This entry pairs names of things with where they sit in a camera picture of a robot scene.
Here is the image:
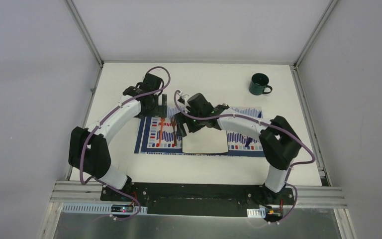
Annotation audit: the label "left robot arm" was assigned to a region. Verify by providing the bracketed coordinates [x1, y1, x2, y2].
[68, 94, 167, 201]

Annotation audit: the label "aluminium frame rail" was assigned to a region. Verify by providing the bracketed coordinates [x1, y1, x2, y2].
[50, 181, 347, 209]

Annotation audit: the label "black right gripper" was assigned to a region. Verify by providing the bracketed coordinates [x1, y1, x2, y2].
[174, 108, 205, 137]

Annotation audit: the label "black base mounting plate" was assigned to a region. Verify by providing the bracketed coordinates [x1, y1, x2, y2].
[100, 182, 295, 218]

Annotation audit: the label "white square plate black rim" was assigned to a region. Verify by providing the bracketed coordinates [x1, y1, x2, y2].
[182, 127, 228, 154]

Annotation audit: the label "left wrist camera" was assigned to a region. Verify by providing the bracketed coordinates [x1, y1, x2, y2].
[122, 73, 164, 97]

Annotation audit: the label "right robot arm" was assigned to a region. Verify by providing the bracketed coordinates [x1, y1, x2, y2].
[174, 106, 302, 204]

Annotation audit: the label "brown wooden fork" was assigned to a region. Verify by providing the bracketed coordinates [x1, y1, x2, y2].
[170, 116, 178, 146]

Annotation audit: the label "blue striped placemat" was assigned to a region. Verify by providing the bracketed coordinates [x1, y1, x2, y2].
[134, 105, 264, 157]

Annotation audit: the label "dark green mug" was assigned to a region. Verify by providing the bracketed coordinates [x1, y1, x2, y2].
[249, 73, 273, 96]

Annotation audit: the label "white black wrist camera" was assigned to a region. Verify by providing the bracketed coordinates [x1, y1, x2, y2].
[179, 93, 214, 118]

